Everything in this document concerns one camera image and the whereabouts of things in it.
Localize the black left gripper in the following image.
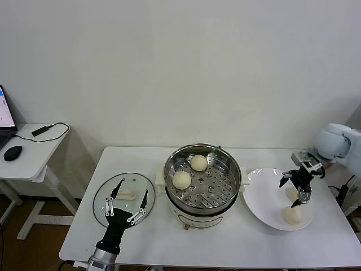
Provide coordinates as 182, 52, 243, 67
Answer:
95, 179, 149, 255

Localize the white side table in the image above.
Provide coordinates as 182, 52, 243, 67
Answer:
0, 123, 80, 241

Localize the white electric cooker base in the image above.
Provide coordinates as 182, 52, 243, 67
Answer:
155, 165, 250, 231

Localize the black dongle cable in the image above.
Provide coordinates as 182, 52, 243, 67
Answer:
12, 122, 71, 142

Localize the black laptop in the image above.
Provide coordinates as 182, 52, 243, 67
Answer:
0, 84, 18, 150

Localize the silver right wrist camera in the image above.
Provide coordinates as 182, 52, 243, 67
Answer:
291, 151, 324, 173

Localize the black computer mouse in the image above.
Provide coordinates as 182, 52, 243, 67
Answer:
3, 145, 23, 162

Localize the stainless steel steamer basket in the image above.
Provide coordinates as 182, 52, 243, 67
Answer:
164, 143, 243, 217

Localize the black cable with plug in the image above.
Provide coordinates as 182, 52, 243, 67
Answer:
328, 174, 356, 198

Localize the round glass lid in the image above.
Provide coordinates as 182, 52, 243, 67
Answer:
92, 172, 156, 228

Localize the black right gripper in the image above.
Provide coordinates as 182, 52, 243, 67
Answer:
279, 165, 314, 209

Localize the white steamed baozi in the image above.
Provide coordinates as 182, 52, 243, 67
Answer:
281, 206, 303, 226
171, 171, 192, 190
285, 187, 300, 201
190, 154, 209, 172

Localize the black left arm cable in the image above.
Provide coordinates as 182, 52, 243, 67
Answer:
58, 259, 76, 271

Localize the white oval plate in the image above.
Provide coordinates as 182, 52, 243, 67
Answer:
242, 168, 315, 231

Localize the black adapter dongle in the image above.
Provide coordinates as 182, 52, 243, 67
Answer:
31, 126, 49, 137

